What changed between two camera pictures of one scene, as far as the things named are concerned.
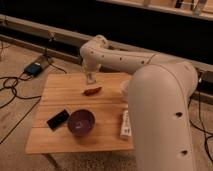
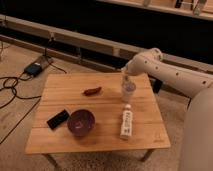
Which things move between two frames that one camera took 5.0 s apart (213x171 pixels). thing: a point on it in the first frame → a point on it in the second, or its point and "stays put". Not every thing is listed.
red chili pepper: [92, 91] stays put
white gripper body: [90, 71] → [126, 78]
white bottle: [126, 126] stays put
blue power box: [33, 69] stays put
